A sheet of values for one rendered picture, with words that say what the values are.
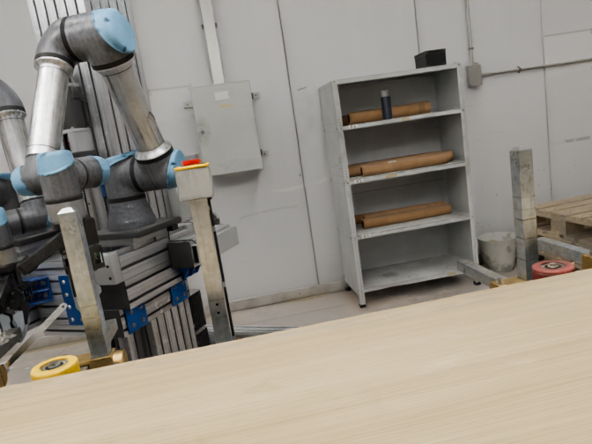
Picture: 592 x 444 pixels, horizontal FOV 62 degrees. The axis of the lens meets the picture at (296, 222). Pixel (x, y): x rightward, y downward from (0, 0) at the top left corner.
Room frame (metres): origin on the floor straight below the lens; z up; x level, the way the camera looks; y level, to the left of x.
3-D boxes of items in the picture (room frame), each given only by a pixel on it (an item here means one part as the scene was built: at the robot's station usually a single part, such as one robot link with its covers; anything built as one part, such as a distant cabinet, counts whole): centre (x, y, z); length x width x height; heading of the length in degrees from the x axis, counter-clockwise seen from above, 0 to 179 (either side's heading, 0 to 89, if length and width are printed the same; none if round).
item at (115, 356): (1.00, 0.48, 0.83); 0.13 x 0.06 x 0.05; 97
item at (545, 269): (0.98, -0.52, 0.85); 0.08 x 0.08 x 0.11
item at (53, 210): (1.09, 0.50, 1.16); 0.08 x 0.08 x 0.05
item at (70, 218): (1.01, 0.46, 0.93); 0.03 x 0.03 x 0.48; 7
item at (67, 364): (0.85, 0.48, 0.85); 0.08 x 0.08 x 0.11
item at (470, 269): (1.18, -0.49, 0.81); 0.43 x 0.03 x 0.04; 7
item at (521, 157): (1.13, -0.54, 0.91); 0.03 x 0.03 x 0.48; 7
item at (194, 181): (1.04, 0.20, 1.18); 0.07 x 0.07 x 0.08; 7
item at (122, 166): (1.58, 0.52, 1.21); 0.13 x 0.12 x 0.14; 78
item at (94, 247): (1.09, 0.49, 1.08); 0.09 x 0.08 x 0.12; 117
